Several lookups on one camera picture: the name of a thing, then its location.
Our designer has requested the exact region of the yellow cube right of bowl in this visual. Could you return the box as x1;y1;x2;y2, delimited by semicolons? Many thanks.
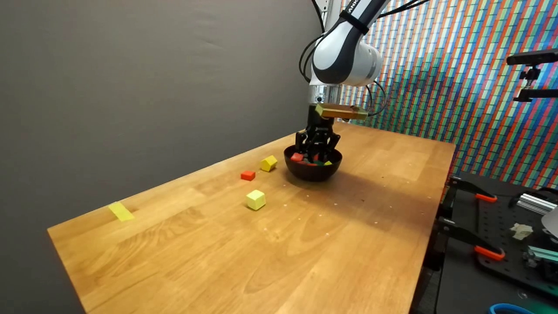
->
259;155;277;173

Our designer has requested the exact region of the orange black clamp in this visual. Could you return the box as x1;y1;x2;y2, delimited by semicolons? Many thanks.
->
449;176;498;204

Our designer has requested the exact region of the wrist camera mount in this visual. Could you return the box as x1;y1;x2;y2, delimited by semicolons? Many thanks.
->
315;105;367;119

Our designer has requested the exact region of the white crumpled object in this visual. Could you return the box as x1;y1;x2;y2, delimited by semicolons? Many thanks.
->
510;223;533;241

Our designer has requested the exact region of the large red cube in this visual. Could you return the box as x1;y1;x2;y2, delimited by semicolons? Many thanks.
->
289;152;304;164

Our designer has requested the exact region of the teal tool on pegboard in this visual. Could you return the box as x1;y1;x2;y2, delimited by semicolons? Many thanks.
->
524;246;558;267

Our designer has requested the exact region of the yellow-green cube left of bowl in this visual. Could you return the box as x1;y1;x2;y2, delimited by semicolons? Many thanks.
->
243;190;266;211

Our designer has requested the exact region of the orange clamp at edge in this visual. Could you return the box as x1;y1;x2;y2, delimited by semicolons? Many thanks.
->
435;218;505;262

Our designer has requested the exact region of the black bowl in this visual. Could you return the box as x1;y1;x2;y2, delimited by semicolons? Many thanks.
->
284;145;343;182

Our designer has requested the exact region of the yellow tape strip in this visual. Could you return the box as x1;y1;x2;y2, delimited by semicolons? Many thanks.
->
107;203;134;222

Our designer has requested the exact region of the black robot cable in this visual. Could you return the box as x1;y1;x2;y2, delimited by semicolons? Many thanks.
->
298;33;390;119

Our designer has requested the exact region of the small red block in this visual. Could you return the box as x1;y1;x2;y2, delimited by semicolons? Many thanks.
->
240;171;256;182

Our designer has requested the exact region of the camera stand arm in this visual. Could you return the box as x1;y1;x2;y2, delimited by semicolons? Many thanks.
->
505;49;558;101

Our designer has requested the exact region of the blue scissors handle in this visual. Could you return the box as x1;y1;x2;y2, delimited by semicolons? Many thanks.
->
486;302;533;314

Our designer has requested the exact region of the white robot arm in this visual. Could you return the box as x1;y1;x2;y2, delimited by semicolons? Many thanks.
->
294;0;386;157

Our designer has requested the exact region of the black pegboard panel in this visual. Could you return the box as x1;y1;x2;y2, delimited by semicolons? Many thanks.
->
437;182;558;299

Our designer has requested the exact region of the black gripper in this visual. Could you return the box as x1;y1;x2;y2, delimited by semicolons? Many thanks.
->
294;105;339;154

